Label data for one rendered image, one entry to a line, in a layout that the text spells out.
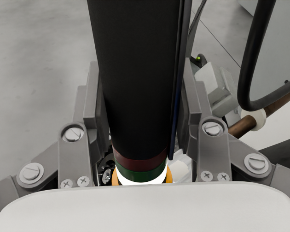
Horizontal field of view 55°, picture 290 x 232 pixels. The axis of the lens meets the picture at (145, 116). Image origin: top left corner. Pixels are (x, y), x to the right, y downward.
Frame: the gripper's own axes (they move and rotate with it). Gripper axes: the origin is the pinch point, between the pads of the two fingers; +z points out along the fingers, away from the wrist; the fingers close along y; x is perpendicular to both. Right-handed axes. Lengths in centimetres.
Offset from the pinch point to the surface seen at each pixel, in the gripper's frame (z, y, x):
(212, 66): 39, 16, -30
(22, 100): 146, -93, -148
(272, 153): 5.3, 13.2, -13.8
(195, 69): 45, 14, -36
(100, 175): 10.2, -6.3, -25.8
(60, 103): 141, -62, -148
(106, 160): 11.8, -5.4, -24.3
